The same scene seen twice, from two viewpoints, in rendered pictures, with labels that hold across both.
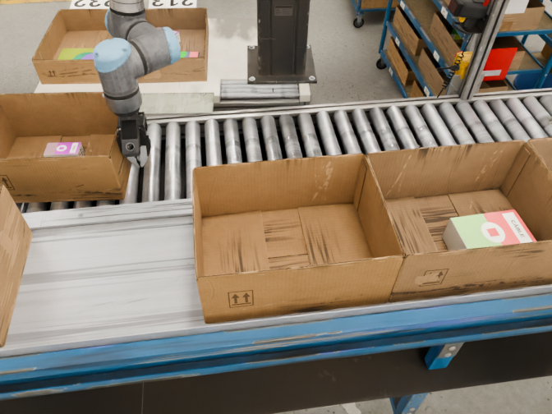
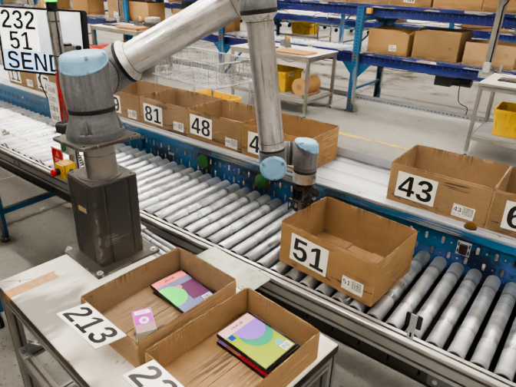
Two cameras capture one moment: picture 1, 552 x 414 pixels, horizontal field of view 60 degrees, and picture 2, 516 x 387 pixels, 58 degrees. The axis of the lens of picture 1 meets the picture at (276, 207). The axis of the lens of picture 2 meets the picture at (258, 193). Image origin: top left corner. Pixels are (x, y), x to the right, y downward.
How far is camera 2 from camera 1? 2.72 m
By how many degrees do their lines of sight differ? 96
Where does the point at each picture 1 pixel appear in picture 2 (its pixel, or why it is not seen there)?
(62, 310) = (384, 176)
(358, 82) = not seen: outside the picture
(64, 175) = (354, 221)
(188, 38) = (120, 320)
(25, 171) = (376, 225)
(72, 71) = (283, 319)
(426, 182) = (216, 137)
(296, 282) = (307, 127)
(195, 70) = (186, 262)
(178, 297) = (339, 164)
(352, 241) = not seen: hidden behind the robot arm
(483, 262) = (250, 114)
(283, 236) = not seen: hidden behind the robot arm
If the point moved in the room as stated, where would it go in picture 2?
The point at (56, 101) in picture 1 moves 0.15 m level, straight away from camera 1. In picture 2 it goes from (331, 250) to (324, 276)
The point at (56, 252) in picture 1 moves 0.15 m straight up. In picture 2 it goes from (378, 190) to (382, 158)
